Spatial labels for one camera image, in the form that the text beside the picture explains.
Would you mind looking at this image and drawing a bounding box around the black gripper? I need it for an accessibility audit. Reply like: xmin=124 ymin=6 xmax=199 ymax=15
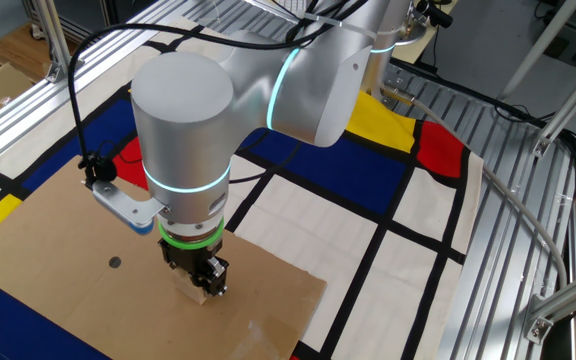
xmin=157 ymin=238 xmax=230 ymax=298

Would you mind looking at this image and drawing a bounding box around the colour block patterned cloth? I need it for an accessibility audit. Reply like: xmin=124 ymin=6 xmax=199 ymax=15
xmin=0 ymin=17 xmax=485 ymax=360

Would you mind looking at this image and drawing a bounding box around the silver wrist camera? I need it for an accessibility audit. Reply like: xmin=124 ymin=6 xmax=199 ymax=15
xmin=91 ymin=179 xmax=167 ymax=236

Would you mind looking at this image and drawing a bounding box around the aluminium frame strut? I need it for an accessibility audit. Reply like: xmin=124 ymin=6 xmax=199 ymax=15
xmin=36 ymin=0 xmax=78 ymax=84
xmin=521 ymin=260 xmax=576 ymax=346
xmin=531 ymin=58 xmax=576 ymax=159

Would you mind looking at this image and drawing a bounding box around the brown cardboard sheet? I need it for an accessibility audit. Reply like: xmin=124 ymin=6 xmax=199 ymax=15
xmin=0 ymin=157 xmax=328 ymax=360

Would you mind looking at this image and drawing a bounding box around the grey cable with brass plug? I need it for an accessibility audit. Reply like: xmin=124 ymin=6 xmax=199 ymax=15
xmin=380 ymin=83 xmax=569 ymax=290

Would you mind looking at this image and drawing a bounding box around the aluminium table edge rail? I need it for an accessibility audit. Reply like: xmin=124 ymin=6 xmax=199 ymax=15
xmin=0 ymin=0 xmax=279 ymax=181

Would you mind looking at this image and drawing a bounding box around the pale grey slanted leg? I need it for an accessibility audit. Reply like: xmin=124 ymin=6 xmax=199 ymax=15
xmin=497 ymin=0 xmax=576 ymax=101

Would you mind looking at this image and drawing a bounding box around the small wooden block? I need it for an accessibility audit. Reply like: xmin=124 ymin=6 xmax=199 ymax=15
xmin=171 ymin=268 xmax=223 ymax=306

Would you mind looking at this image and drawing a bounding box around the dark equipment cabinet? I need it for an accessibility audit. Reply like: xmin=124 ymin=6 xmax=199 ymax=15
xmin=21 ymin=0 xmax=164 ymax=49

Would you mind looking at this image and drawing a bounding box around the black webcam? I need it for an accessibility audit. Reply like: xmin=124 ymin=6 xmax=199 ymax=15
xmin=415 ymin=0 xmax=454 ymax=30

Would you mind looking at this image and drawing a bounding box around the white keyboard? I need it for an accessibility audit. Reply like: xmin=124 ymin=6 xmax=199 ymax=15
xmin=272 ymin=0 xmax=314 ymax=16

